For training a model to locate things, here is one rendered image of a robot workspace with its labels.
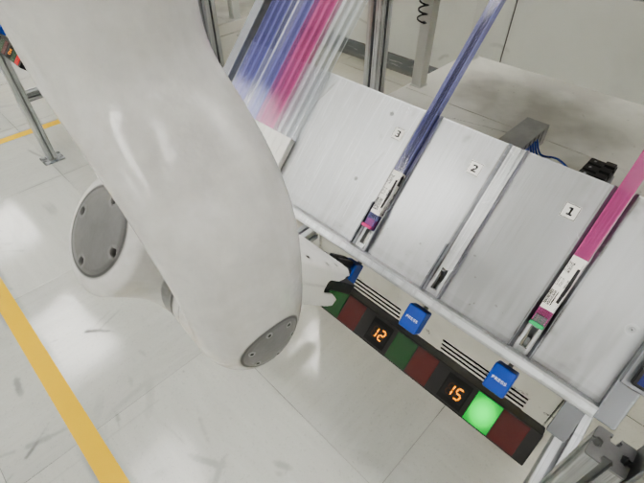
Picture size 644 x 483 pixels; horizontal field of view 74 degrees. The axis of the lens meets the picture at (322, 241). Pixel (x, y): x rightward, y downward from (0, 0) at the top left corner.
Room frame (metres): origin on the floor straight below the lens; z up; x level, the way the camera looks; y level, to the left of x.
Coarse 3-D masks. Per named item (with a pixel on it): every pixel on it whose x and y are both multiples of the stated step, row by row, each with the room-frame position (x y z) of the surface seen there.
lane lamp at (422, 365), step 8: (416, 352) 0.28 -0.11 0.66; (424, 352) 0.28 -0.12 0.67; (416, 360) 0.27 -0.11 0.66; (424, 360) 0.27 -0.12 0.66; (432, 360) 0.27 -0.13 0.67; (408, 368) 0.27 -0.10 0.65; (416, 368) 0.26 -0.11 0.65; (424, 368) 0.26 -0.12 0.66; (432, 368) 0.26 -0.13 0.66; (416, 376) 0.26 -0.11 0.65; (424, 376) 0.25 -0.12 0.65; (424, 384) 0.25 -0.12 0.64
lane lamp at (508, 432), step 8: (504, 416) 0.20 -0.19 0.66; (512, 416) 0.20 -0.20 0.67; (496, 424) 0.20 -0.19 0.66; (504, 424) 0.19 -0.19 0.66; (512, 424) 0.19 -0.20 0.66; (520, 424) 0.19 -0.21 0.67; (496, 432) 0.19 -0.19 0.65; (504, 432) 0.19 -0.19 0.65; (512, 432) 0.19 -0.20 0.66; (520, 432) 0.18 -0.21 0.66; (496, 440) 0.18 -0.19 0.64; (504, 440) 0.18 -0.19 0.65; (512, 440) 0.18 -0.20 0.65; (520, 440) 0.18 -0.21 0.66; (504, 448) 0.17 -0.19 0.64; (512, 448) 0.17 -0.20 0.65
